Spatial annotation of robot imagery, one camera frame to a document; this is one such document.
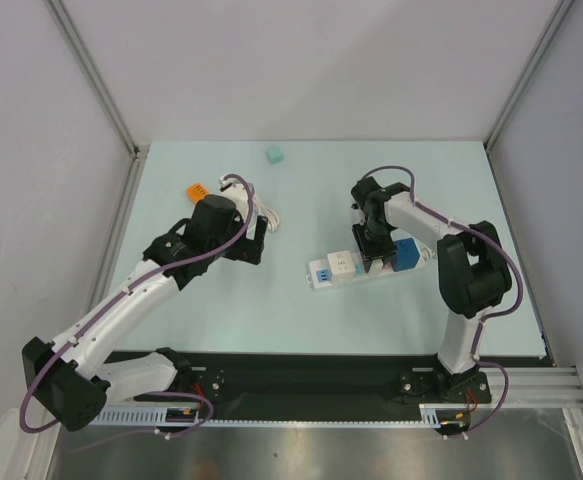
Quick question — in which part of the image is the white cord of orange strip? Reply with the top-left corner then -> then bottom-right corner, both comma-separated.
253,192 -> 281,234

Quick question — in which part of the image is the blue cube plug adapter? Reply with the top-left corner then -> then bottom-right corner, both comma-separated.
391,238 -> 420,272

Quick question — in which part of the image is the white square socket adapter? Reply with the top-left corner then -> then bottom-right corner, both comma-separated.
327,250 -> 356,284

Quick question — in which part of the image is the white colourful power strip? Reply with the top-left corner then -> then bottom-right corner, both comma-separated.
305,246 -> 436,292

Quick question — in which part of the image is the orange power strip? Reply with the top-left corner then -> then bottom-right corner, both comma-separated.
186,183 -> 209,204

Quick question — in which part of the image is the teal cube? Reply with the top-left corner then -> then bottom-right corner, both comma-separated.
265,145 -> 285,164

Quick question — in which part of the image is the small white adapter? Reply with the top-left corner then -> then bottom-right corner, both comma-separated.
367,259 -> 384,276

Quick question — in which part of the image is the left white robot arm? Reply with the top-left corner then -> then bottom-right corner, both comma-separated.
19,195 -> 268,434

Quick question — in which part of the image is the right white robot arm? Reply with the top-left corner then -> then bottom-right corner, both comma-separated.
351,175 -> 514,401

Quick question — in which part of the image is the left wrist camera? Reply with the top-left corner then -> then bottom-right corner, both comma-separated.
219,176 -> 255,218

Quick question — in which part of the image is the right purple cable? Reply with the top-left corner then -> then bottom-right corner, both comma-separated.
360,165 -> 525,361

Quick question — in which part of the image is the purple cable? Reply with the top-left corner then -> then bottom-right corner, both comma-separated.
19,173 -> 257,434
360,165 -> 525,361

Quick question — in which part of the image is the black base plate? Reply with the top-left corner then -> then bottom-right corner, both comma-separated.
131,352 -> 496,420

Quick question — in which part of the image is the left aluminium frame post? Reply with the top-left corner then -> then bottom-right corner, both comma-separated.
43,0 -> 150,161

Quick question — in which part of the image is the aluminium frame post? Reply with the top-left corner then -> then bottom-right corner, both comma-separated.
43,0 -> 150,161
483,0 -> 577,151

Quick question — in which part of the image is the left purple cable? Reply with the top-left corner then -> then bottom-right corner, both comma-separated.
19,173 -> 257,434

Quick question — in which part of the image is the white slotted cable duct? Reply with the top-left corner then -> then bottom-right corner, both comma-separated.
89,405 -> 469,434

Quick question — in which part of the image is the right aluminium frame post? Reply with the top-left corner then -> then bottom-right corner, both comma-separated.
483,0 -> 577,151

